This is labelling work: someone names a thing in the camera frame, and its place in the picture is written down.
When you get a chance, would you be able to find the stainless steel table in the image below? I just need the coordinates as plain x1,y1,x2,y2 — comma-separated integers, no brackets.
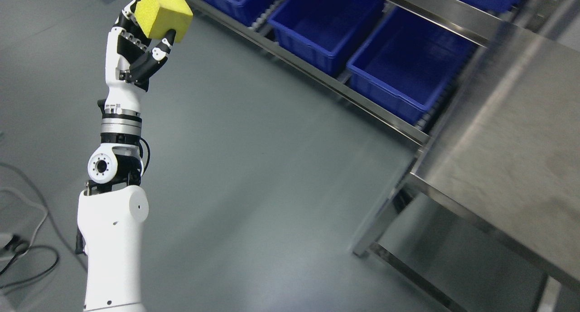
352,22,579,312

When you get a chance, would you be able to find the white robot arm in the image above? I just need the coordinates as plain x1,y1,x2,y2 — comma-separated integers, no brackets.
75,99,149,312

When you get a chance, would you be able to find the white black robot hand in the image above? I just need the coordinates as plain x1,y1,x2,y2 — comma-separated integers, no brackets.
99,0,176,117

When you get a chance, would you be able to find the blue bin shelf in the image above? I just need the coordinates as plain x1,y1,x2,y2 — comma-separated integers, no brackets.
268,0,385,77
347,8,476,125

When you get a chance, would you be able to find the black floor cable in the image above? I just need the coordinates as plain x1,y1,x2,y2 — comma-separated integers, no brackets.
0,161,61,290

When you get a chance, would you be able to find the notched yellow foam block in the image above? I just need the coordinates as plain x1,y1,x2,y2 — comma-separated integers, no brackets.
135,0,194,43

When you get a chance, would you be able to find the blue bin middle shelf right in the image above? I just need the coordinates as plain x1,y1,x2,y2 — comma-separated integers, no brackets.
347,8,476,125

